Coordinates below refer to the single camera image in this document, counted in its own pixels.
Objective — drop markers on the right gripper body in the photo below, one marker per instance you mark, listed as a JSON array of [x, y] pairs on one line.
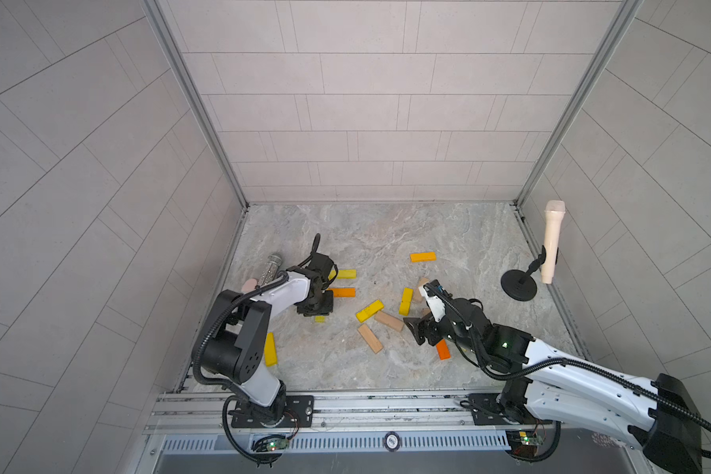
[[448, 332]]

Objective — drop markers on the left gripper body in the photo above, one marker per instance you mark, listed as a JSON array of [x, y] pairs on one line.
[[323, 304]]

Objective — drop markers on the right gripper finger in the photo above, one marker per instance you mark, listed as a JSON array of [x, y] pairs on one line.
[[434, 338], [419, 328]]

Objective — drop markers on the tan wood block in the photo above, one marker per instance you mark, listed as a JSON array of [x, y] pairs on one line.
[[392, 322], [370, 338], [420, 293]]

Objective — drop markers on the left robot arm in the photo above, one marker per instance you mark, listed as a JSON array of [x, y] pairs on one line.
[[229, 351]]

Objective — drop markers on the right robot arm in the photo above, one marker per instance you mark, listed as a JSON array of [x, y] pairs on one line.
[[656, 416]]

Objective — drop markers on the red orange block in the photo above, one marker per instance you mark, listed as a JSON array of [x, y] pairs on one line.
[[442, 350]]

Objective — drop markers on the glitter silver microphone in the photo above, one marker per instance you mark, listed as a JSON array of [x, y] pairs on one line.
[[274, 263]]

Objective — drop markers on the amber orange far block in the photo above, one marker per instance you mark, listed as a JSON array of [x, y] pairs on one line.
[[423, 257]]

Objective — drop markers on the right circuit board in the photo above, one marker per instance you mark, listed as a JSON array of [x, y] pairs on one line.
[[525, 444]]

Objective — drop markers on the circuit board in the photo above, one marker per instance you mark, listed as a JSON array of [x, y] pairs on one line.
[[272, 443], [525, 444]]

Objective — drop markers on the left circuit board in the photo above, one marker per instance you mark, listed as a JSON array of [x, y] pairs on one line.
[[272, 443]]

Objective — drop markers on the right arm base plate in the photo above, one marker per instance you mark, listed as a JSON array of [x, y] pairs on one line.
[[490, 409]]

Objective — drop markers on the aluminium rail frame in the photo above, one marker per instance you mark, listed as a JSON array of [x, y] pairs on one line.
[[427, 420]]

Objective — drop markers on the round sticker on rail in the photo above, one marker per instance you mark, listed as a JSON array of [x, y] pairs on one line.
[[392, 442]]

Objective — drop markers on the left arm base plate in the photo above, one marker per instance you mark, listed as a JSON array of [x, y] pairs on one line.
[[286, 412]]

